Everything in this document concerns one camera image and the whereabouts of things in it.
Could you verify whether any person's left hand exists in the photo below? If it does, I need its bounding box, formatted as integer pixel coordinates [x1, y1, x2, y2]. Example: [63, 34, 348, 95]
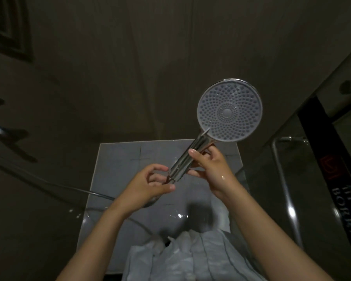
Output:
[117, 164, 176, 215]

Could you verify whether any person's right hand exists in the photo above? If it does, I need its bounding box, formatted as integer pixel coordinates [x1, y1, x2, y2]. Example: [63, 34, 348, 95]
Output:
[187, 143, 240, 200]

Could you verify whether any silver flexible shower hose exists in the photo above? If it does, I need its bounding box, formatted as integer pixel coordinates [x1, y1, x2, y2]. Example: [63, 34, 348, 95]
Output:
[0, 150, 176, 240]

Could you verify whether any round chrome shower head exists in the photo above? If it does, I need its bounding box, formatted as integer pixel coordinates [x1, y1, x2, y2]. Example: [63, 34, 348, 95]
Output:
[167, 78, 263, 185]

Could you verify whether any person's left forearm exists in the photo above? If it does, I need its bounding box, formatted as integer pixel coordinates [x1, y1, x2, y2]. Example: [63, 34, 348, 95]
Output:
[55, 199, 152, 281]

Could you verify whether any person's right forearm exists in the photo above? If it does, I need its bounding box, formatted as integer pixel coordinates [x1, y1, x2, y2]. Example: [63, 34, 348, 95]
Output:
[219, 184, 334, 281]

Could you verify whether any white striped shirt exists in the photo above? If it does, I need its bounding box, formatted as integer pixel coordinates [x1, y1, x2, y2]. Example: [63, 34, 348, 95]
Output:
[121, 229, 267, 281]

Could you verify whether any black printed door strip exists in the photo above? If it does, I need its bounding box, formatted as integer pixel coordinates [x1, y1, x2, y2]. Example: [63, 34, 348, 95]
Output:
[298, 96, 351, 272]

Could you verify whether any chrome door handle bar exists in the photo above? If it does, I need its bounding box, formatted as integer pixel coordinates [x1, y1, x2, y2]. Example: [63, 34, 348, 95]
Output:
[270, 137, 309, 249]

